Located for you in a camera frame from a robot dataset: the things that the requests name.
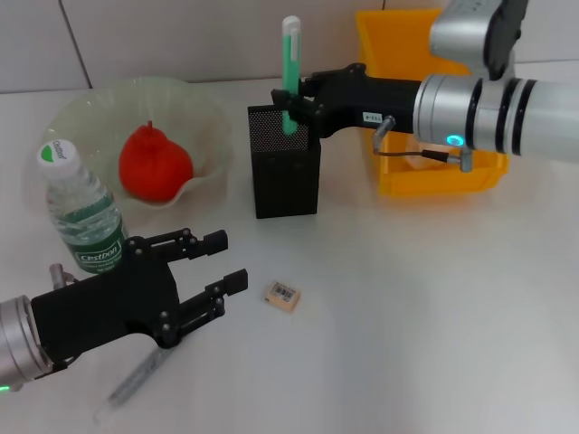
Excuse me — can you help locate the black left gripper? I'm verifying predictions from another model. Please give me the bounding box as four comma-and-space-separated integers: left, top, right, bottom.
30, 228, 249, 363

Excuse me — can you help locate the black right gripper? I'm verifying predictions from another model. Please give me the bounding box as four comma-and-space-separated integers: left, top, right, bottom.
270, 62, 425, 140

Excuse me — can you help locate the green utility knife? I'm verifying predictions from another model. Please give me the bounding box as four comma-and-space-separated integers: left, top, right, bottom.
280, 16, 302, 137

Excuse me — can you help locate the beige eraser with barcode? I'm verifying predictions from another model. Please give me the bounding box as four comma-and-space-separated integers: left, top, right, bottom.
262, 279, 303, 313

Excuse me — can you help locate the red pear-shaped fruit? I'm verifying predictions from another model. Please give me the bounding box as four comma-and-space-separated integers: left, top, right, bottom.
118, 120, 195, 203

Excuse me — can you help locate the white paper ball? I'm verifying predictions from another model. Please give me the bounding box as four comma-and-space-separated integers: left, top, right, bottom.
405, 137, 438, 172

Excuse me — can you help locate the grey marker pen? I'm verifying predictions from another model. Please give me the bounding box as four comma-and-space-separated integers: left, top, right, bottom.
93, 345, 169, 424

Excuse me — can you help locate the clear green-label water bottle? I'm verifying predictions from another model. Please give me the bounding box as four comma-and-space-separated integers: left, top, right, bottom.
36, 139, 130, 276

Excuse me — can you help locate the black mesh pen holder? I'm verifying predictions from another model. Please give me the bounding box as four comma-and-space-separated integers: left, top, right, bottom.
247, 102, 322, 221

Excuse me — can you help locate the pale green glass fruit plate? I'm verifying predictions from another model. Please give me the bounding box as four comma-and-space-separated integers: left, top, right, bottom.
43, 77, 234, 209

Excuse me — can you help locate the right gripper silver connector plug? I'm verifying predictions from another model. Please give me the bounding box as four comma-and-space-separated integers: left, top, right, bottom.
373, 115, 395, 142

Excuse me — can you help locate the gripper silver connector plug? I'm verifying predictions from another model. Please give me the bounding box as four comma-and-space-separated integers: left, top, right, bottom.
373, 115, 395, 142
48, 262, 77, 288

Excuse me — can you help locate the yellow plastic bin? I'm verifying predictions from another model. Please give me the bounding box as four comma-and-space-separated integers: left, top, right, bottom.
356, 8, 511, 198

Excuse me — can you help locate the left gripper silver connector plug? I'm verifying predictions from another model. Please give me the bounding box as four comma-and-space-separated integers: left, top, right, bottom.
48, 262, 77, 288

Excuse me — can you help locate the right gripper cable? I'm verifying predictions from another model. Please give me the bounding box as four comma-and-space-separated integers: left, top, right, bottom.
373, 135, 476, 174

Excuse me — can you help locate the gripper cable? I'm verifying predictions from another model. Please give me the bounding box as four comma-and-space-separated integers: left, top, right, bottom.
43, 354, 76, 375
373, 135, 476, 174

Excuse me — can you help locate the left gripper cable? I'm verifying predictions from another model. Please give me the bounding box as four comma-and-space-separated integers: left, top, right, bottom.
43, 354, 76, 375

